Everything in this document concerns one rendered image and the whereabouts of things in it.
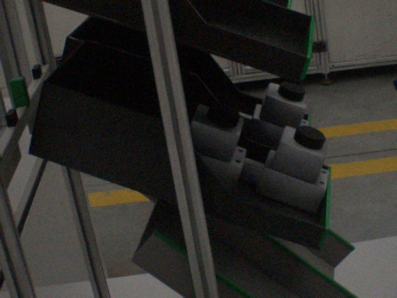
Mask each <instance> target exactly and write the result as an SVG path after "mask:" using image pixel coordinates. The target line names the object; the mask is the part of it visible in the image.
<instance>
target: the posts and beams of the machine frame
mask: <svg viewBox="0 0 397 298"><path fill-rule="evenodd" d="M19 19H20V18H19V13H18V10H17V5H16V0H0V25H1V30H2V35H3V37H4V42H5V45H6V50H7V54H8V59H9V64H10V67H11V71H12V76H13V78H19V77H25V80H26V83H27V88H29V86H30V85H31V83H32V80H33V76H32V71H31V68H30V63H29V59H28V56H27V54H28V53H27V48H26V45H25V40H24V36H23V33H22V28H21V25H20V20H19Z"/></svg>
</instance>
